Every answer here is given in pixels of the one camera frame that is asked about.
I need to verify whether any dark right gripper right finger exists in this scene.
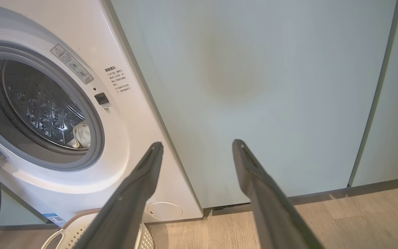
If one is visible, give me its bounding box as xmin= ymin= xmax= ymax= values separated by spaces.
xmin=233 ymin=139 xmax=324 ymax=249

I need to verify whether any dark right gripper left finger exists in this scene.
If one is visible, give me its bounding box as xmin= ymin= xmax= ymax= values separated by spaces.
xmin=73 ymin=141 xmax=164 ymax=249

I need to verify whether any cream garment with blue trim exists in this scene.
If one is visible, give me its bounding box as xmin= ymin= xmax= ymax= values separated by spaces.
xmin=67 ymin=123 xmax=92 ymax=149

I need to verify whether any white front-load washing machine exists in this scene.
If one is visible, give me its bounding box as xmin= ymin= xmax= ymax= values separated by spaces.
xmin=0 ymin=0 xmax=203 ymax=227

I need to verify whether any washing machine drum opening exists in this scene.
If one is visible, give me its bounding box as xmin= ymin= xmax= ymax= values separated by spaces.
xmin=0 ymin=59 xmax=92 ymax=153

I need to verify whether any wide pale green cabinet door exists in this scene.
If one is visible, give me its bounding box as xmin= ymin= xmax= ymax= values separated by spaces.
xmin=111 ymin=0 xmax=398 ymax=209

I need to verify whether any round white filter cover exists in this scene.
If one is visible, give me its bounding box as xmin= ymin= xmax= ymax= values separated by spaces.
xmin=147 ymin=202 xmax=183 ymax=221

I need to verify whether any white perforated laundry basket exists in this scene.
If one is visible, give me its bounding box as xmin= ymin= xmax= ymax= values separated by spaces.
xmin=41 ymin=209 xmax=154 ymax=249

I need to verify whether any blue energy label sticker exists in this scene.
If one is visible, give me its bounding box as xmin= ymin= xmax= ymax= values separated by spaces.
xmin=43 ymin=213 xmax=67 ymax=228

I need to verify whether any printed instruction text label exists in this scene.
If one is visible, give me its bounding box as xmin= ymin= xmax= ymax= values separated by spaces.
xmin=104 ymin=66 xmax=132 ymax=93

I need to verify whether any grey warning sticker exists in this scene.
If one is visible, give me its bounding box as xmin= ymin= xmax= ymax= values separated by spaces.
xmin=50 ymin=44 xmax=94 ymax=84

